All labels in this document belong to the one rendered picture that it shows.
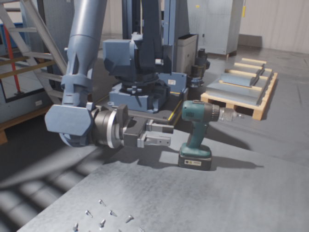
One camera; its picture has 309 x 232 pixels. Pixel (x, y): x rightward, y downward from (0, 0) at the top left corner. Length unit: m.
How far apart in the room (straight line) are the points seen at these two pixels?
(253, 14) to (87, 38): 10.55
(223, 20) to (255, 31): 4.42
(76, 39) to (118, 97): 1.33
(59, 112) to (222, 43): 6.43
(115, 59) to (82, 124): 1.33
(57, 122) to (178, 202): 0.47
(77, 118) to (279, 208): 0.68
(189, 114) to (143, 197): 0.28
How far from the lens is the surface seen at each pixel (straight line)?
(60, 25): 2.68
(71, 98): 0.82
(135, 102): 2.09
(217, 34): 6.99
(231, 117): 0.67
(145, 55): 1.84
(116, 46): 1.97
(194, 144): 0.72
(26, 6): 1.71
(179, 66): 2.92
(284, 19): 11.06
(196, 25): 7.20
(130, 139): 0.70
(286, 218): 0.70
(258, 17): 11.16
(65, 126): 0.76
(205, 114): 0.65
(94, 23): 0.93
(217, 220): 0.62
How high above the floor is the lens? 1.13
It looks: 26 degrees down
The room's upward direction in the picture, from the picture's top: 1 degrees clockwise
